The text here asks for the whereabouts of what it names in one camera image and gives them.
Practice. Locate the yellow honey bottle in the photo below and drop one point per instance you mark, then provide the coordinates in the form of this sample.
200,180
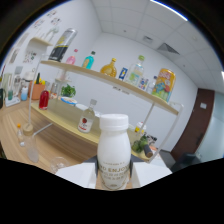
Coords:
109,69

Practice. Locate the red liquid bottle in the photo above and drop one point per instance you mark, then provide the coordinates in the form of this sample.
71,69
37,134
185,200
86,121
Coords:
44,98

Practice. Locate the black and silver snack bag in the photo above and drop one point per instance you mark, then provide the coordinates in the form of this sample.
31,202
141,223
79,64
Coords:
61,45

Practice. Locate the yellow snack canister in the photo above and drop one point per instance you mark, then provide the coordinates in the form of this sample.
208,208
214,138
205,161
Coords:
164,85

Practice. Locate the wooden wall shelf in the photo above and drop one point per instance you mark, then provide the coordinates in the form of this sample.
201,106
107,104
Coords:
41,41

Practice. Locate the clear bottle with red label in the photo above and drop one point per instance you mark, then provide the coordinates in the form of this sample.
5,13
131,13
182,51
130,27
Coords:
86,121

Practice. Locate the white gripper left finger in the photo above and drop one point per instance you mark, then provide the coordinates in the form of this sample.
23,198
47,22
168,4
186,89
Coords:
78,175

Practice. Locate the blue patterned plate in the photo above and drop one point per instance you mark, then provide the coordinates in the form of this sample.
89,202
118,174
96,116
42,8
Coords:
69,100

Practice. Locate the clear bottle with green cap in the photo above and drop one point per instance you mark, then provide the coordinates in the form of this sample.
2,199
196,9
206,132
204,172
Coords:
135,73

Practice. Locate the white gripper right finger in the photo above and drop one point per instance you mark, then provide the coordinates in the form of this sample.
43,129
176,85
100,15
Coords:
148,172

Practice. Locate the blue and white cup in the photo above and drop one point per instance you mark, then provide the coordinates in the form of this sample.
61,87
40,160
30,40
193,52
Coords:
24,94

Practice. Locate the black armchair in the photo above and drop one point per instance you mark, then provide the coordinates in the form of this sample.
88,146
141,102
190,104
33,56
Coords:
185,163

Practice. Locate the pink bottle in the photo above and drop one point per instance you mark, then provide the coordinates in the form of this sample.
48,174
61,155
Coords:
71,59

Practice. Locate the teal bottle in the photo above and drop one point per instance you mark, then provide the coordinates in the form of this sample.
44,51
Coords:
88,61

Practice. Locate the small blue carton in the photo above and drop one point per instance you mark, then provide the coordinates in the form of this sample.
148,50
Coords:
123,74

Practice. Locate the glass jar of limes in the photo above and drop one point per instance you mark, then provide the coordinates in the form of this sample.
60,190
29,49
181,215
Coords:
141,145

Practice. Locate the green potted plant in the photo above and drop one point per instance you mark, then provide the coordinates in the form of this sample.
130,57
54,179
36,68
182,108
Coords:
68,90

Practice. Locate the white figurine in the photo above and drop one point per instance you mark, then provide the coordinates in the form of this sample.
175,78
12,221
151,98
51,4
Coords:
52,33

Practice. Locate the small clear bottle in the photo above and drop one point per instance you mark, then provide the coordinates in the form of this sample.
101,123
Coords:
151,86

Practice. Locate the two-tier wooden shelf rack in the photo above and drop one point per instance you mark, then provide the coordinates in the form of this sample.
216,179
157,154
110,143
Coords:
100,78

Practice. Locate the clear bottle with beige lid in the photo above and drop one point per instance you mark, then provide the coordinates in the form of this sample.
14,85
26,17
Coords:
31,146

